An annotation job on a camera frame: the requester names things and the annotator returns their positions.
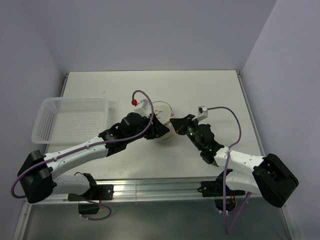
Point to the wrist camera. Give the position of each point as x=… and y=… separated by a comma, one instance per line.
x=142, y=108
x=202, y=114

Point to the white plastic laundry basket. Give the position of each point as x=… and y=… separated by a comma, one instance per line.
x=66, y=120

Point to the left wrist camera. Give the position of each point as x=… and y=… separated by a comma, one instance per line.
x=142, y=108

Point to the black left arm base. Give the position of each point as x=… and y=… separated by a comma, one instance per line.
x=92, y=201

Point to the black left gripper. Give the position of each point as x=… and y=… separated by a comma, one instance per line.
x=156, y=129

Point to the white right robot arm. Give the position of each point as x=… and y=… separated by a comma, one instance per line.
x=241, y=172

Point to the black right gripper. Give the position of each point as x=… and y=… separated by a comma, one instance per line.
x=181, y=124

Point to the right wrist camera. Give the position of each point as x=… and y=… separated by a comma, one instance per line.
x=202, y=114

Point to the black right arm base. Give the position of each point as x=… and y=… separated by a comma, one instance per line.
x=215, y=189

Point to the aluminium mounting rail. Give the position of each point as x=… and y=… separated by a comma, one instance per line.
x=134, y=190

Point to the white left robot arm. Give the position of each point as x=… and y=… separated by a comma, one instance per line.
x=42, y=175

